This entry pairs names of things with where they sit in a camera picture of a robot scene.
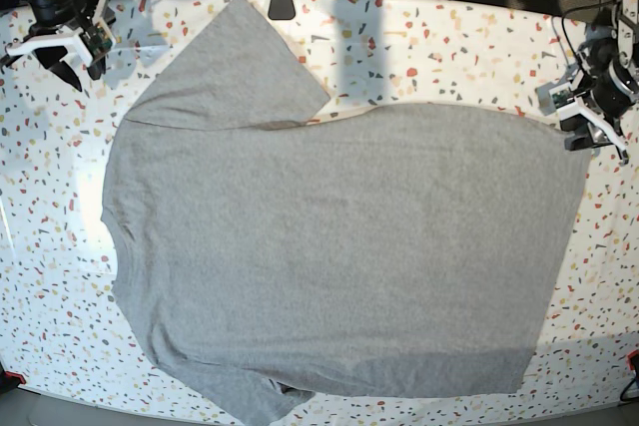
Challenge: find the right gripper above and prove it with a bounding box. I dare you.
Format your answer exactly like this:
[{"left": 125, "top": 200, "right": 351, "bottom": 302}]
[{"left": 4, "top": 0, "right": 108, "bottom": 92}]

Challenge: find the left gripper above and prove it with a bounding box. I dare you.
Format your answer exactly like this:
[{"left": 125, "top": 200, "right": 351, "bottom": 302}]
[{"left": 558, "top": 54, "right": 638, "bottom": 165}]

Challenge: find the grey T-shirt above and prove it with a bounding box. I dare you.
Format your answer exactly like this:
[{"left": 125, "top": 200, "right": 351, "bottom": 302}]
[{"left": 102, "top": 0, "right": 590, "bottom": 425}]

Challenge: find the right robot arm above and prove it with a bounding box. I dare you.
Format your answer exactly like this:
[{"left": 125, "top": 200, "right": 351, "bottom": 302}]
[{"left": 1, "top": 0, "right": 114, "bottom": 91}]

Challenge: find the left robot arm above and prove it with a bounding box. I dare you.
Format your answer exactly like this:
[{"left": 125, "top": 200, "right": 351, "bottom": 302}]
[{"left": 550, "top": 0, "right": 638, "bottom": 166}]

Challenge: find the black table clamp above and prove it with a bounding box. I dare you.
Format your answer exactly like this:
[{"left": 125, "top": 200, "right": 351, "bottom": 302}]
[{"left": 268, "top": 0, "right": 297, "bottom": 21}]

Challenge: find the red corner clamp right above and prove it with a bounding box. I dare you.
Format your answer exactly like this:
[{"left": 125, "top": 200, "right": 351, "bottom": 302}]
[{"left": 626, "top": 350, "right": 639, "bottom": 377}]

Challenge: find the red corner clamp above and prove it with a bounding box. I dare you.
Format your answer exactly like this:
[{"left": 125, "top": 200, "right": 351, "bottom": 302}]
[
  {"left": 0, "top": 371, "right": 26, "bottom": 394},
  {"left": 626, "top": 350, "right": 639, "bottom": 377}
]

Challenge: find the red corner clamp left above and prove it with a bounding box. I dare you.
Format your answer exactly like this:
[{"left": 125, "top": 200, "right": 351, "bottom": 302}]
[{"left": 0, "top": 371, "right": 26, "bottom": 394}]

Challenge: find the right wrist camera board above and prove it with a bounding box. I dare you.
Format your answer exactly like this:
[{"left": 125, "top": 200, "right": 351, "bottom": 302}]
[{"left": 83, "top": 21, "right": 114, "bottom": 57}]

